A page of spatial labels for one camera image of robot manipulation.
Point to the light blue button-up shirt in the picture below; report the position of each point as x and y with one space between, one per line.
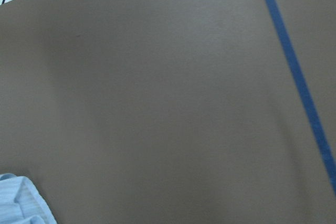
21 202

